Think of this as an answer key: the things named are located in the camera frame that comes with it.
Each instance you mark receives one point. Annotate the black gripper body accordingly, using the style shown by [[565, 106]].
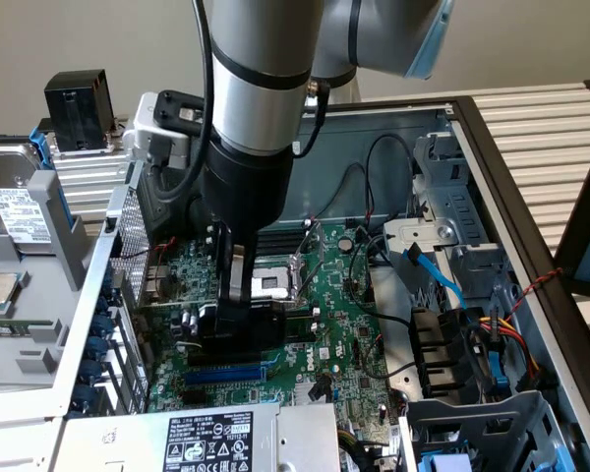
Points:
[[246, 187]]

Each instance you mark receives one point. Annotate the green graphics card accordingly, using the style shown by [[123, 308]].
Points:
[[265, 329]]

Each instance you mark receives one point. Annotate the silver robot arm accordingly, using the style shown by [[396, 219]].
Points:
[[255, 98]]

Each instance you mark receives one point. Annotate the CPU socket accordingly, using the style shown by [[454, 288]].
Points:
[[270, 285]]

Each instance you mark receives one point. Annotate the black RAM slot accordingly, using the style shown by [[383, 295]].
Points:
[[280, 235], [302, 314], [280, 252], [280, 243]]

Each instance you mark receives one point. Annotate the metal rear port block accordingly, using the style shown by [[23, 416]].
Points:
[[153, 294], [157, 274]]

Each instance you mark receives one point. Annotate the metal socket cover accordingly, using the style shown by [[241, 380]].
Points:
[[318, 236]]

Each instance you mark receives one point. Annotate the green motherboard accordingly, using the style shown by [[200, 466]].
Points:
[[334, 295]]

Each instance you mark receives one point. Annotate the black long expansion slot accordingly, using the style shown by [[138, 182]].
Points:
[[226, 360]]

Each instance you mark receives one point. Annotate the coin cell battery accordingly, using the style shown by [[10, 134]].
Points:
[[345, 243]]

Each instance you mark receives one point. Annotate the blue expansion slot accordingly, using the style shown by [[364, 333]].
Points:
[[226, 374]]

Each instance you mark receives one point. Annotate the open metal PC case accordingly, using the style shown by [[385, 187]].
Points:
[[339, 133]]

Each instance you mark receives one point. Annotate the blue slot retention clip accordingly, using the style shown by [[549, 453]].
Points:
[[107, 283], [82, 394], [90, 370], [103, 322], [97, 346]]

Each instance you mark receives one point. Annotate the black board connector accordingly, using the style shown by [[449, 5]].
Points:
[[318, 388]]

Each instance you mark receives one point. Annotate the short black expansion slot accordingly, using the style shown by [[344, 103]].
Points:
[[196, 399]]

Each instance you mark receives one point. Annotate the grey parts rack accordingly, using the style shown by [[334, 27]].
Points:
[[44, 275]]

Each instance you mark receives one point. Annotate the black CPU cooler block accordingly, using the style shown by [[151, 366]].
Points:
[[78, 113]]

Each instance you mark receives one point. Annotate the grey power supply unit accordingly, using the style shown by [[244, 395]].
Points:
[[128, 442]]

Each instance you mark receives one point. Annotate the hard disk with white label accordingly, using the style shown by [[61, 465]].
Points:
[[19, 216]]

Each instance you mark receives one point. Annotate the bare green RAM stick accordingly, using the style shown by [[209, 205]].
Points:
[[15, 327]]

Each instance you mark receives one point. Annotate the metal disk bay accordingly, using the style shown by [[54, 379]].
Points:
[[467, 206]]

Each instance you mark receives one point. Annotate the blue plastic latch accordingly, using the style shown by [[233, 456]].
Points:
[[497, 373]]

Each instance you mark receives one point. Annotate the grey metal disk cage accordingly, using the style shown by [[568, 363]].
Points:
[[472, 423]]

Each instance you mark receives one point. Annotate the blue plastic tab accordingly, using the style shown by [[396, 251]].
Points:
[[445, 463]]

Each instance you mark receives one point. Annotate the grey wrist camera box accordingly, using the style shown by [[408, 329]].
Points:
[[147, 133]]

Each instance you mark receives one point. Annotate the black intrusion switch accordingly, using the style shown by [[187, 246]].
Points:
[[110, 224]]

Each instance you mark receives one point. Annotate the silver disk bay bracket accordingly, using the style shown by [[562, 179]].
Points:
[[413, 233]]

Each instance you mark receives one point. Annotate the blue disk carrier rail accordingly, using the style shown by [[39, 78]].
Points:
[[41, 147]]

